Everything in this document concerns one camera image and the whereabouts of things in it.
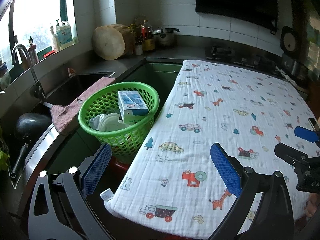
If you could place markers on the person's right hand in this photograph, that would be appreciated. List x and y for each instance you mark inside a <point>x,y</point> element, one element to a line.
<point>311,206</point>

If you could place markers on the dark sauce bottle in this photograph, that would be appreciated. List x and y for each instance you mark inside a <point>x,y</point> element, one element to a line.
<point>138,36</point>

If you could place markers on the pink towel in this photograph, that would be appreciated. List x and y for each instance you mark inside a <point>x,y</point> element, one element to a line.
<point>65,115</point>

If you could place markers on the metal cooking pot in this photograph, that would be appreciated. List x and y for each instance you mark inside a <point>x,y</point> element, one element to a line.
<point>165,38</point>

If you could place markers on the white printed blanket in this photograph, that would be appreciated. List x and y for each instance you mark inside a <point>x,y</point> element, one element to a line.
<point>212,120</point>

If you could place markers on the white detergent jug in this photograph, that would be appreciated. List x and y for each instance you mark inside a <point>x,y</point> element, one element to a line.
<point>64,36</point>

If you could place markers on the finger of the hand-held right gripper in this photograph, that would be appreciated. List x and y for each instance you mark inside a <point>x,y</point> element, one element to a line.
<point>306,133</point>
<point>287,152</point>

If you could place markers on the round wooden chopping block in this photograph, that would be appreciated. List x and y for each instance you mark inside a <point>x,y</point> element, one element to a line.
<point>108,42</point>

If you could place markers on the black wok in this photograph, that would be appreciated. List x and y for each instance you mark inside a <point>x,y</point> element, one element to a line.
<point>30,127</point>

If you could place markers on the blue and white milk carton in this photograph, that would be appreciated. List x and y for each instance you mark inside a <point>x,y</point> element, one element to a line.
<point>130,102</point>

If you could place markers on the metal kitchen faucet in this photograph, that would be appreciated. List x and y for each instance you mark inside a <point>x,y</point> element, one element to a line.
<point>35,80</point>

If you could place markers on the white dish soap bottle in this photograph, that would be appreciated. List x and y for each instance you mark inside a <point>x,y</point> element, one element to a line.
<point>55,41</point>

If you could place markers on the steel kitchen sink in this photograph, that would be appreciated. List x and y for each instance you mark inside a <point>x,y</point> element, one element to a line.
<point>75,85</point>

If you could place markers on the amber oil bottle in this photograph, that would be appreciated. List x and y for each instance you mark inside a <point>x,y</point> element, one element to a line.
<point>148,40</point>

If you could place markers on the green plastic basket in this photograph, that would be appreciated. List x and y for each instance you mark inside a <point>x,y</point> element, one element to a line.
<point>92,110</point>

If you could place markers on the black gas stove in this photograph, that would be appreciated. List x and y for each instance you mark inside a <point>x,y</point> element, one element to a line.
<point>225,55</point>

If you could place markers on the white cloth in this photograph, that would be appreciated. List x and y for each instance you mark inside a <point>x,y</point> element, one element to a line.
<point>286,76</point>

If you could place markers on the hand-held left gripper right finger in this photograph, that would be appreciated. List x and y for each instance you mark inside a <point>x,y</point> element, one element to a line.
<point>225,172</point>

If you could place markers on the white paper cup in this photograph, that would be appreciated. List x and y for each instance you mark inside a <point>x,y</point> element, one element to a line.
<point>112,125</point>

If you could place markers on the red plastic stool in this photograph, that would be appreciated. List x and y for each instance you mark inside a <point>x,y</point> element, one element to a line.
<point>120,163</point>

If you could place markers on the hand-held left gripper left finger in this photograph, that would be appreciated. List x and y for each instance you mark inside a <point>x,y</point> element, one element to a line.
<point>97,170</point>

